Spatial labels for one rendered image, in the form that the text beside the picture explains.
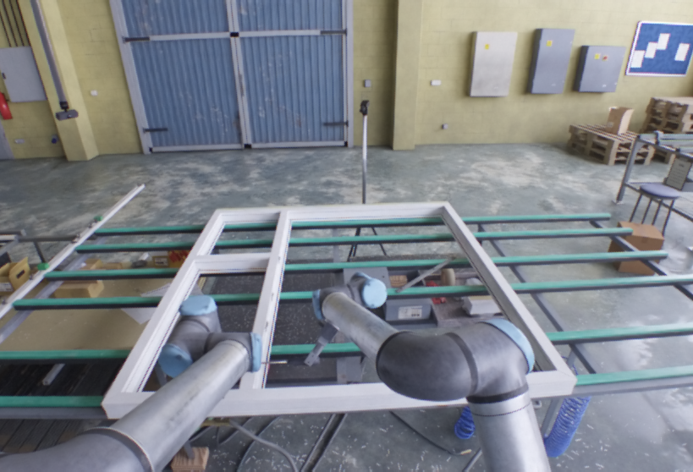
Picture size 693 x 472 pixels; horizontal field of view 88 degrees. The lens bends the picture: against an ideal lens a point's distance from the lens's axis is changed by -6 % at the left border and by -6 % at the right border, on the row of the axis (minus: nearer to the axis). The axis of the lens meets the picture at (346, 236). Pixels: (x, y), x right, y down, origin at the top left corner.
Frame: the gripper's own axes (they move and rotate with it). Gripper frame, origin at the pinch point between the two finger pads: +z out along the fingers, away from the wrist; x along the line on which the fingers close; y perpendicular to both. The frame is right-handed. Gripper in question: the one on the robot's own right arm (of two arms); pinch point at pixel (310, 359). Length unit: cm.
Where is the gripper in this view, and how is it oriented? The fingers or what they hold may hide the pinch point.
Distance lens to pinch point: 136.5
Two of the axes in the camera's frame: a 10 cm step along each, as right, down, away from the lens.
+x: 0.3, -2.7, -9.6
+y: -8.2, -5.5, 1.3
